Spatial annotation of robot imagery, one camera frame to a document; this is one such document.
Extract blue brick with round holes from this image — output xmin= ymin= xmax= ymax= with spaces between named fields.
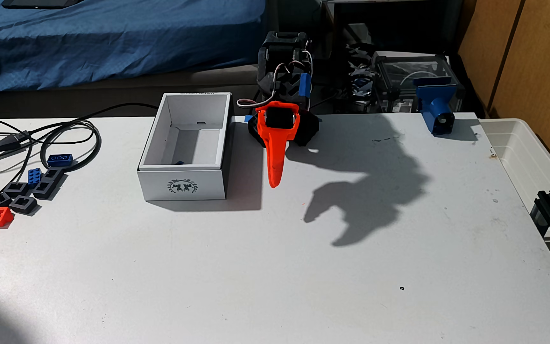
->
xmin=47 ymin=153 xmax=74 ymax=168

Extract wooden cabinet doors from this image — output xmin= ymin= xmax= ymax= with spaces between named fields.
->
xmin=456 ymin=0 xmax=550 ymax=189

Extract white plastic bin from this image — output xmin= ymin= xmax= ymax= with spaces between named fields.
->
xmin=478 ymin=118 xmax=550 ymax=268

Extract white cardboard box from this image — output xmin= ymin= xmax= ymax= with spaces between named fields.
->
xmin=137 ymin=92 xmax=234 ymax=202

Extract black flat tablet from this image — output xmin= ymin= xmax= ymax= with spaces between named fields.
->
xmin=2 ymin=0 xmax=85 ymax=10

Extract blue printed mount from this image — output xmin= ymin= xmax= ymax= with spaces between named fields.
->
xmin=413 ymin=77 xmax=464 ymax=136

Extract black power adapter plug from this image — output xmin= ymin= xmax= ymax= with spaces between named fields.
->
xmin=0 ymin=130 xmax=33 ymax=157

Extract small cooling fan part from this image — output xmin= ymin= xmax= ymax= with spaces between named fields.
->
xmin=349 ymin=67 xmax=376 ymax=98

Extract clear acrylic case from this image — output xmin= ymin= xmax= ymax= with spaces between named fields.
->
xmin=370 ymin=52 xmax=462 ymax=114

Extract thick black coiled cable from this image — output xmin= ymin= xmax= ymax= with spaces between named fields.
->
xmin=40 ymin=103 xmax=159 ymax=174

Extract brown bed frame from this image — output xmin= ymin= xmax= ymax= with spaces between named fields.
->
xmin=0 ymin=64 xmax=262 ymax=120

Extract blue bed sheet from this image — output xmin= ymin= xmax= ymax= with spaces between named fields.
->
xmin=0 ymin=0 xmax=266 ymax=94

